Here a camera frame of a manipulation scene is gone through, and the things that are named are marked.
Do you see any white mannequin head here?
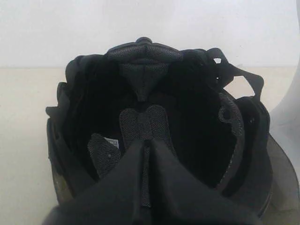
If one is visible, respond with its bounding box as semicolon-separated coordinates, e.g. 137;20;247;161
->
268;0;300;173

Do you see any black helmet with tinted visor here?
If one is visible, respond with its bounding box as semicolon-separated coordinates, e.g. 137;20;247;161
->
43;37;300;225

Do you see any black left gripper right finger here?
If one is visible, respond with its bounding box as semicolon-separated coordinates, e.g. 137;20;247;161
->
149;139;262;225

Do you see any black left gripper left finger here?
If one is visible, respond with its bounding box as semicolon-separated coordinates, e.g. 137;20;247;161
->
48;140;144;225

